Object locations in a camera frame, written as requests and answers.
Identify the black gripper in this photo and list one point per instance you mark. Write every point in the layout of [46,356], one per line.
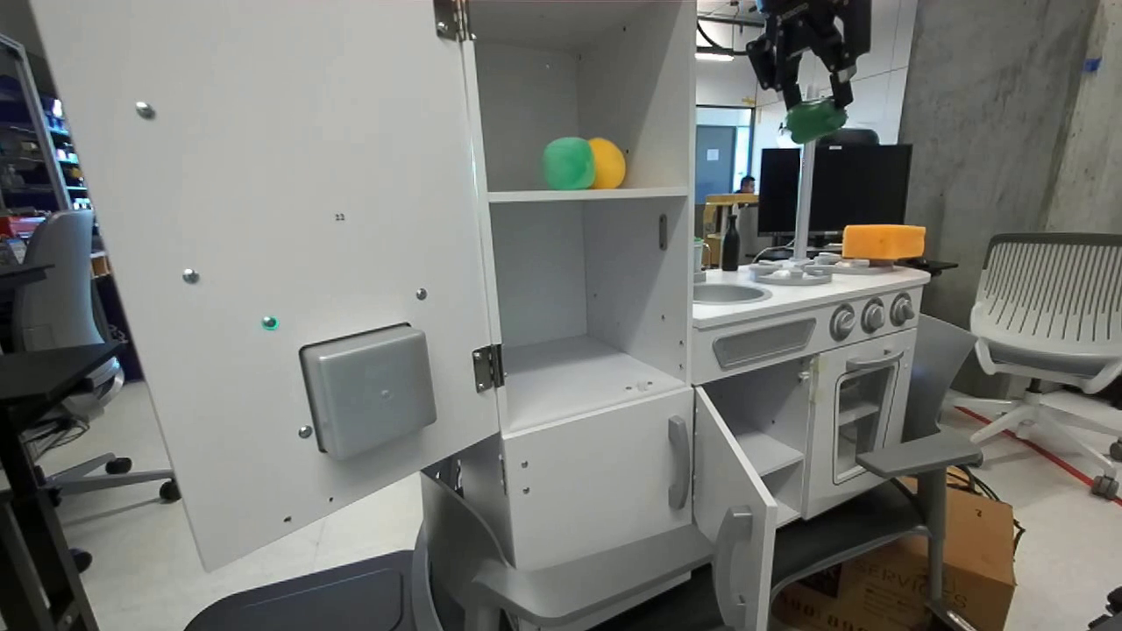
[817,22]

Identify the green ball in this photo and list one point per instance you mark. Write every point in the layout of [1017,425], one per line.
[565,161]

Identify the tall white cupboard door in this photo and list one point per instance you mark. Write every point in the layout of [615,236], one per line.
[281,178]

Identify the black computer monitor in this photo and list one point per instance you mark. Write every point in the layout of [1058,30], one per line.
[863,187]

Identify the grey metal pole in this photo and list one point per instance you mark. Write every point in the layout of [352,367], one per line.
[807,196]

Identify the orange sponge block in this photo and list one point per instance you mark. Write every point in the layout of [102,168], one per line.
[886,242]

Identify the dark bottle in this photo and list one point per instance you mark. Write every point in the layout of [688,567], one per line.
[732,241]

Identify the grey stove burner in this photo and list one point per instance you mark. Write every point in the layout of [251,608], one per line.
[793,272]

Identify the yellow ball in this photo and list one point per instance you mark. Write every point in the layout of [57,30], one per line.
[613,161]

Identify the silver sink basin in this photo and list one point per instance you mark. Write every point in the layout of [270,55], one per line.
[732,291]

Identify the grey round stove knob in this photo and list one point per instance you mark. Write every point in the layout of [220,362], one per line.
[902,307]
[876,312]
[843,321]

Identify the grey mesh office chair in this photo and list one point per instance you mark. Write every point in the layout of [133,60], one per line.
[1052,303]

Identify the white oven door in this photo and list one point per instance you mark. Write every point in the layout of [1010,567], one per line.
[863,421]

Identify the metal door hinge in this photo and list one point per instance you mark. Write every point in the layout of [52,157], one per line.
[450,20]
[490,367]

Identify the grey metal stand table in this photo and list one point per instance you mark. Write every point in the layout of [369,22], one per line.
[925,451]

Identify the narrow white cabinet door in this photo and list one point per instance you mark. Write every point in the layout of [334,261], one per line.
[732,466]

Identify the white toy kitchen unit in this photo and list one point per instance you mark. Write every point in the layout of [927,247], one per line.
[584,466]

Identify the wide white cabinet door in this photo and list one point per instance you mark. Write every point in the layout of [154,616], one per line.
[597,477]

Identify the brown cardboard box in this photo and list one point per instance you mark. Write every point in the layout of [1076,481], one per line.
[985,548]

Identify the dark round seat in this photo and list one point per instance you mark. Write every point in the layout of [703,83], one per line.
[316,596]

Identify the storage shelf with items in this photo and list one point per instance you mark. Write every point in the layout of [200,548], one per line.
[73,153]

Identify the grey padded office chair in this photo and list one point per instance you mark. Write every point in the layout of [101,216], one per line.
[57,291]

